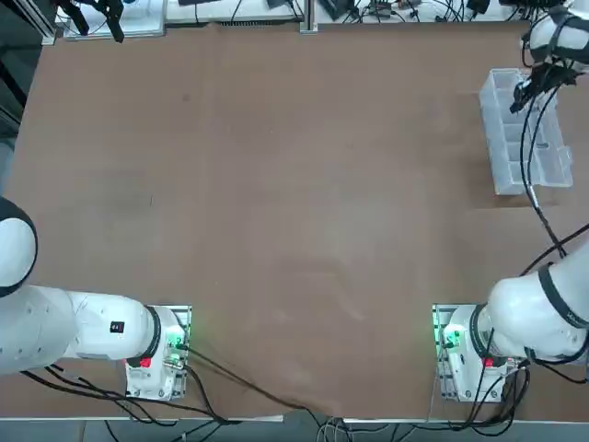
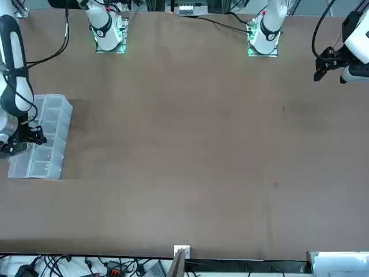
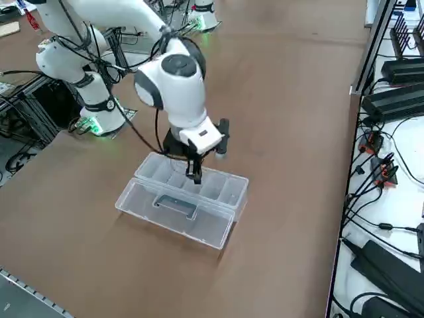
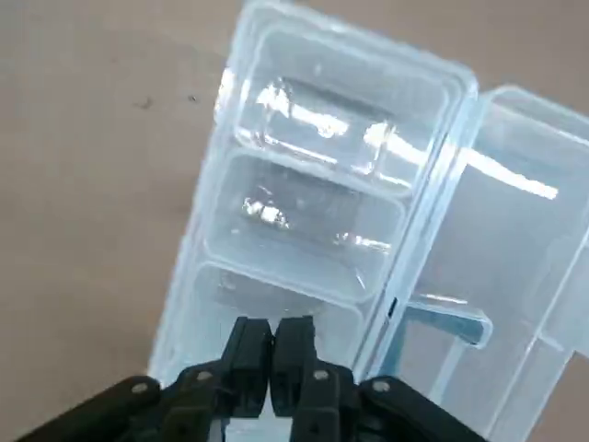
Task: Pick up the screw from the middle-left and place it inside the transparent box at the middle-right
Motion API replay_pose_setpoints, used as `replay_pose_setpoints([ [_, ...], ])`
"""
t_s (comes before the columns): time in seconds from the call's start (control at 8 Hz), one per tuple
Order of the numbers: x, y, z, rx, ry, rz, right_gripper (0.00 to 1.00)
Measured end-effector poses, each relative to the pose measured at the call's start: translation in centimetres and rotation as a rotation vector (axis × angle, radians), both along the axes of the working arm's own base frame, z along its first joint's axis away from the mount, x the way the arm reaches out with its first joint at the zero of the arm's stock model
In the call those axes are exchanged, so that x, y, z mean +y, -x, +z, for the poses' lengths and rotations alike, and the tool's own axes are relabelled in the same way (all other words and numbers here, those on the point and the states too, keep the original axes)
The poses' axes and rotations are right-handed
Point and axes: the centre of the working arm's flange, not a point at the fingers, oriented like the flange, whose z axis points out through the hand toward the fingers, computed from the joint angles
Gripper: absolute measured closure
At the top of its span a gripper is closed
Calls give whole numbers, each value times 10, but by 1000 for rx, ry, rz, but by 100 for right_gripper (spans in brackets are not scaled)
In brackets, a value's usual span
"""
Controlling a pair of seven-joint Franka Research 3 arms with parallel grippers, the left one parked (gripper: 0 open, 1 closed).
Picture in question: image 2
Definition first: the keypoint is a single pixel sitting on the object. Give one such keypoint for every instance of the aluminium profile post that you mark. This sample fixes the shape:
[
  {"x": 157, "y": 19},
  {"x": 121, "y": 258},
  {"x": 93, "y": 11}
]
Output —
[{"x": 181, "y": 259}]

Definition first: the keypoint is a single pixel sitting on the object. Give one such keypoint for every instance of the orange black connector block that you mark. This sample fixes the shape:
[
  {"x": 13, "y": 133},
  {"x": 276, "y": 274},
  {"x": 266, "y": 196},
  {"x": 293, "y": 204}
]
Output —
[{"x": 115, "y": 269}]

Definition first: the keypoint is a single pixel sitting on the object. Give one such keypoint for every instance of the silver power supply unit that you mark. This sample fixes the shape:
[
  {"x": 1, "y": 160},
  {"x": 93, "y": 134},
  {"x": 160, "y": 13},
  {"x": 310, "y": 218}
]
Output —
[{"x": 184, "y": 10}]

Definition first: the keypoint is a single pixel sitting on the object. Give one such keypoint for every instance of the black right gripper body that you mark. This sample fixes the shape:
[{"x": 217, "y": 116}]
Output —
[{"x": 20, "y": 137}]

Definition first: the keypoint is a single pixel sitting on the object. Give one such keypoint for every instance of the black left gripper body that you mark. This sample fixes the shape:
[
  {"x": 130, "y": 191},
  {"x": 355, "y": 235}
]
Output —
[{"x": 337, "y": 62}]

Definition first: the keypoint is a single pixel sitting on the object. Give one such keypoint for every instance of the transparent plastic compartment box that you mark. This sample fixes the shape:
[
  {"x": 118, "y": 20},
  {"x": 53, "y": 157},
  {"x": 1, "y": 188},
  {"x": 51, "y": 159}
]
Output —
[{"x": 54, "y": 130}]

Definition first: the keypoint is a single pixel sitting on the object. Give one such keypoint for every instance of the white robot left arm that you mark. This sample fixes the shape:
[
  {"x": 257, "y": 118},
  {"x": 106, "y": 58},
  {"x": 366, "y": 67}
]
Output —
[{"x": 269, "y": 31}]

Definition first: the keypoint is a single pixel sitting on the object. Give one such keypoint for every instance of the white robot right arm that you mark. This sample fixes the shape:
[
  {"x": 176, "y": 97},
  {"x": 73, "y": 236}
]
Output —
[{"x": 105, "y": 31}]

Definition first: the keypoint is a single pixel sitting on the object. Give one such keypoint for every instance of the aluminium corner rail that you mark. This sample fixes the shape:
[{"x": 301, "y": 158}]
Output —
[{"x": 21, "y": 11}]

